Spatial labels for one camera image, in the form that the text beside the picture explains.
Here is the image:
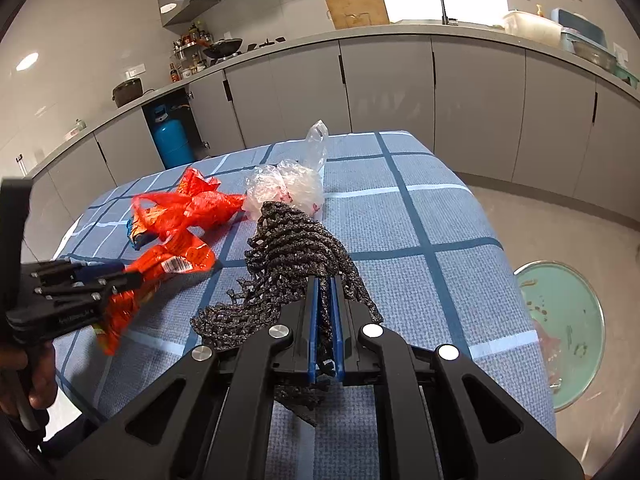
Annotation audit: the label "white plastic basin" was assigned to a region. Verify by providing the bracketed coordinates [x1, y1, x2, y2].
[502, 10, 563, 48]

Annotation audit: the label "gas stove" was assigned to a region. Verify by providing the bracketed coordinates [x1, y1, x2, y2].
[207, 35, 288, 63]

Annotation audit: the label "green dish rack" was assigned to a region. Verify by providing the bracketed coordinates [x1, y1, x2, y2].
[612, 65, 640, 88]

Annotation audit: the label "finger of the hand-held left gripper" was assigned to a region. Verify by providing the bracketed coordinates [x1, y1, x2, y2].
[31, 259, 126, 283]
[34, 272, 143, 306]

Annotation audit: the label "blue plaid tablecloth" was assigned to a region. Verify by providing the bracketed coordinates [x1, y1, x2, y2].
[52, 131, 558, 480]

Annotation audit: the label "metal bowl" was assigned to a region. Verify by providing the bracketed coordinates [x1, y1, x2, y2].
[572, 40, 618, 72]

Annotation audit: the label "spice rack with bottles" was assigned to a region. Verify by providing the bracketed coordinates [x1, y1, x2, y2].
[170, 21, 213, 78]

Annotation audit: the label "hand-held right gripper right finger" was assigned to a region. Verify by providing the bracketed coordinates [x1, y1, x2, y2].
[330, 276, 586, 480]

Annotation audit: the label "person's left hand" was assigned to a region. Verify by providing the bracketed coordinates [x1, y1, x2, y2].
[0, 345, 58, 416]

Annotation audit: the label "person's dark clothing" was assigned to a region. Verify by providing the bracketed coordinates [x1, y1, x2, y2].
[37, 410, 103, 461]

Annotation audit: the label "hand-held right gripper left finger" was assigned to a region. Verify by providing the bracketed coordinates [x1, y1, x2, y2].
[55, 275, 321, 480]

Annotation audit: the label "black wok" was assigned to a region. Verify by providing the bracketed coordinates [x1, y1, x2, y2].
[202, 38, 244, 59]

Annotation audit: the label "blue gas cylinder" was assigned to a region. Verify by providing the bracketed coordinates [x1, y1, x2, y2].
[151, 105, 195, 170]

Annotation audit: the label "grey kitchen counter cabinets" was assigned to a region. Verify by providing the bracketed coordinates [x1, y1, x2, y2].
[0, 22, 640, 241]

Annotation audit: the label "blue dish container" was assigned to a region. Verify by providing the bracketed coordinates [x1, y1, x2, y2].
[550, 7, 608, 53]

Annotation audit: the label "clear pinkish plastic bag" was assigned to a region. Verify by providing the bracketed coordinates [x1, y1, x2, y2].
[245, 120, 331, 223]

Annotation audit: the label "orange blue snack packet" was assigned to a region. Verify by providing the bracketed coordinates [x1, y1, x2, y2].
[126, 212, 153, 251]

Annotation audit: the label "black foam net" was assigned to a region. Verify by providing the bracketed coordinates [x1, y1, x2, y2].
[244, 200, 385, 428]
[190, 280, 301, 352]

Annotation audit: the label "wooden cutting board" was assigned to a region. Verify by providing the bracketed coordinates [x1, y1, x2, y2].
[325, 0, 391, 30]

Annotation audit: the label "red foil snack wrapper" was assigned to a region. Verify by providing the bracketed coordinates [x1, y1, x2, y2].
[95, 237, 217, 357]

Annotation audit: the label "red plastic bag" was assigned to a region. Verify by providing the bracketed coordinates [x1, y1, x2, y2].
[131, 166, 248, 243]

